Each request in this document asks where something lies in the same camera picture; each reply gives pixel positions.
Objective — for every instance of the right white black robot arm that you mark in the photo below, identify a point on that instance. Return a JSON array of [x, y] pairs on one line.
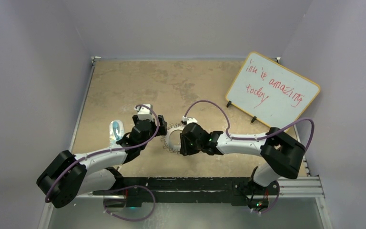
[[283, 154]]

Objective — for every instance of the whiteboard with red writing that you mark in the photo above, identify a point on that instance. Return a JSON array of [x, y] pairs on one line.
[[273, 94]]

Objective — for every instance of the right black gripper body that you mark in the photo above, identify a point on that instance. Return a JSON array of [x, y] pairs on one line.
[[190, 148]]

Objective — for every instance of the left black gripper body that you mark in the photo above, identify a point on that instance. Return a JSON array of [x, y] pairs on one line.
[[161, 131]]

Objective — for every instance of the silver disc with keyrings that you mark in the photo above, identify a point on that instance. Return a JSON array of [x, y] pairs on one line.
[[171, 142]]

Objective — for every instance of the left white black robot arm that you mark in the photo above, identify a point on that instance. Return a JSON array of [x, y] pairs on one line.
[[70, 175]]

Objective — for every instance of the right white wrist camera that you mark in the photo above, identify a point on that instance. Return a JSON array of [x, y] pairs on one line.
[[188, 120]]

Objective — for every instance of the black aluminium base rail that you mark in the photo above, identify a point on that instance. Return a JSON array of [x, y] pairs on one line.
[[236, 191]]

